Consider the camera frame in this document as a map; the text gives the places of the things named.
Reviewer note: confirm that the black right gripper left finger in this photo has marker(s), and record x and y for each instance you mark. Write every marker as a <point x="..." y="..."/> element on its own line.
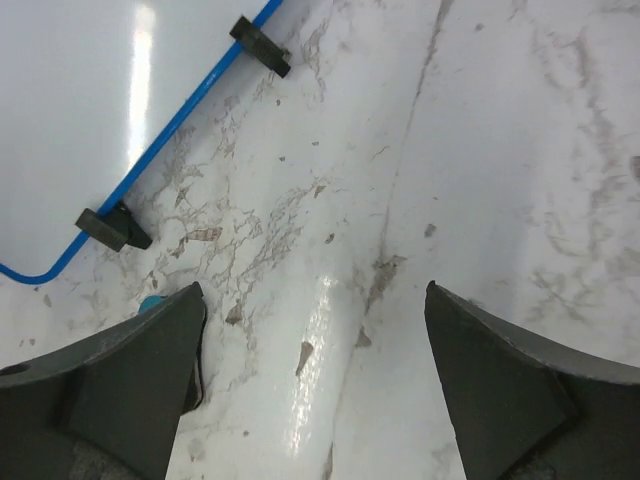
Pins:
<point x="108" y="406"/>

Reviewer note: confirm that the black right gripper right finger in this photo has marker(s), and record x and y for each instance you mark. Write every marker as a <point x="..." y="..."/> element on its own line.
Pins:
<point x="525" y="407"/>

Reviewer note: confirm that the blue whiteboard eraser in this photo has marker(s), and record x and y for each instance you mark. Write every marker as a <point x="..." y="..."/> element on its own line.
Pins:
<point x="150" y="302"/>

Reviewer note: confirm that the blue framed small whiteboard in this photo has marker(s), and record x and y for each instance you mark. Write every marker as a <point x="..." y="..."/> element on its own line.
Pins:
<point x="90" y="93"/>

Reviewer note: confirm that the black small whiteboard stand foot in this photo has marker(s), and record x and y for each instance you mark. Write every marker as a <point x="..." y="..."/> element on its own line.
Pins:
<point x="261" y="47"/>

